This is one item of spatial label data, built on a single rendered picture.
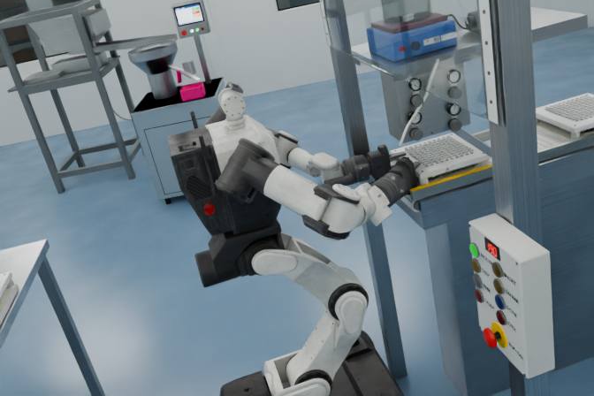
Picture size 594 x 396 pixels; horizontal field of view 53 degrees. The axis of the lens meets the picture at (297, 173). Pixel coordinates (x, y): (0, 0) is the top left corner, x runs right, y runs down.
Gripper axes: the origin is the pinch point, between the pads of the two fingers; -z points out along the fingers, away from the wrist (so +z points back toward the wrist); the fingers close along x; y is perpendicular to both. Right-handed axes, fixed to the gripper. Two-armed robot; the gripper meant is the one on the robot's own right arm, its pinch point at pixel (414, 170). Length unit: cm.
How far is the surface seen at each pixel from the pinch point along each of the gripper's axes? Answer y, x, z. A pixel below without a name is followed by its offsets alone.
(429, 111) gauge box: 11.1, -22.1, 3.6
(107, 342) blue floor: -167, 97, 54
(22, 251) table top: -119, 10, 86
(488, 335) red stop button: 56, -1, 60
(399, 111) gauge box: 6.4, -24.6, 11.0
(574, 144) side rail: 35, 5, -40
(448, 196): 10.5, 8.4, -1.5
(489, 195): 17.9, 12.7, -13.3
